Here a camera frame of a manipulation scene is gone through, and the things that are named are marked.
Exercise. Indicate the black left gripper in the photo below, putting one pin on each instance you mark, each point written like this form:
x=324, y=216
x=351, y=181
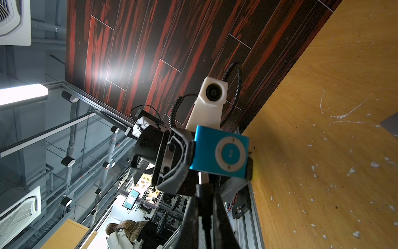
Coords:
x=172, y=153

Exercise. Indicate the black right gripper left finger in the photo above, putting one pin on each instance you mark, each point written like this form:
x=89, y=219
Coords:
x=189, y=230

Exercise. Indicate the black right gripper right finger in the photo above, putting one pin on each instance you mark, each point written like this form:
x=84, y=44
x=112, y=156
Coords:
x=222, y=233

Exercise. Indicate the blue mp3 player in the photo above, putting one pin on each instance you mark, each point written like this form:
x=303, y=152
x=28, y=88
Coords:
x=220, y=153

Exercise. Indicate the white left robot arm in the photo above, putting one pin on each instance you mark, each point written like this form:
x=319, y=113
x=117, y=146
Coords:
x=144, y=120

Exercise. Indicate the person with long hair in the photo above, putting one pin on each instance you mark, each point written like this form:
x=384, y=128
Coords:
x=137, y=231

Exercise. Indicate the ceiling light strip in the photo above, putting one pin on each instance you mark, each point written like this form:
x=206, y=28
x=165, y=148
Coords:
x=23, y=94

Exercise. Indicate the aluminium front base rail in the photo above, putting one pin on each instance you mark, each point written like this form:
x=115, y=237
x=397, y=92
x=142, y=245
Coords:
x=242, y=212

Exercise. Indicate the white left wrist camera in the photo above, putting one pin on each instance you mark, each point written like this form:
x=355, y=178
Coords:
x=207, y=110

